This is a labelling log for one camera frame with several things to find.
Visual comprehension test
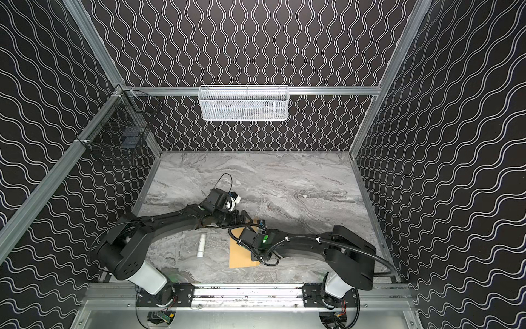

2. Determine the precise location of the brown paper envelope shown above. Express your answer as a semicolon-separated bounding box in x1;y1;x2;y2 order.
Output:
229;228;260;269

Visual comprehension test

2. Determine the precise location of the white glue stick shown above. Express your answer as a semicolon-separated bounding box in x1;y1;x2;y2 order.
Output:
197;234;206;258

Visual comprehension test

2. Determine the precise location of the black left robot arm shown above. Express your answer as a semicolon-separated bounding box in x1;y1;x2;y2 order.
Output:
90;189;253;307

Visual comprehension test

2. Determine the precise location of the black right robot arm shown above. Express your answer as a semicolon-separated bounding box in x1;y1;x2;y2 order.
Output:
229;224;376;308

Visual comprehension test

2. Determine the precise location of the aluminium back crossbar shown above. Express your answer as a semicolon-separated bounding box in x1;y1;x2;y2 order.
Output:
126;85;381;97

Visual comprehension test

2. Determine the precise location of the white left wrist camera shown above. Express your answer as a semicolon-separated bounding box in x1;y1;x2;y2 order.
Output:
225;191;241;212

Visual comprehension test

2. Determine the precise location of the thin black left cable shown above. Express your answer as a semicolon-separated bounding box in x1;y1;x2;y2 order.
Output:
215;173;234;194

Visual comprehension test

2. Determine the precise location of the white wire mesh basket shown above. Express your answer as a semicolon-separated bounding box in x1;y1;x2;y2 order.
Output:
197;93;290;121

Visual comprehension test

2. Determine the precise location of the black wire basket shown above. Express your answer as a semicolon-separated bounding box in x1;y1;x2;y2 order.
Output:
80;90;160;167

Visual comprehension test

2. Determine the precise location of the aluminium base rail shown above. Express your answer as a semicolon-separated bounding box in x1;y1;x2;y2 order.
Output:
83;283;412;311

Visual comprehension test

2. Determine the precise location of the aluminium left side rail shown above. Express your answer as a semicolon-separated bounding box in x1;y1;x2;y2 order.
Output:
1;85;123;261

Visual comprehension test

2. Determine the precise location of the aluminium frame corner post left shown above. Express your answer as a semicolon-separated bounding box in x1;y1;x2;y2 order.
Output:
63;0;125;86

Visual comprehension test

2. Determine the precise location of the aluminium frame corner post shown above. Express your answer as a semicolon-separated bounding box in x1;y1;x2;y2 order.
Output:
349;0;432;158
63;0;125;86

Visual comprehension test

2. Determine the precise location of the aluminium frame corner post right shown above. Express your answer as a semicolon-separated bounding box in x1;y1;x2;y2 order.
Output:
349;0;432;158

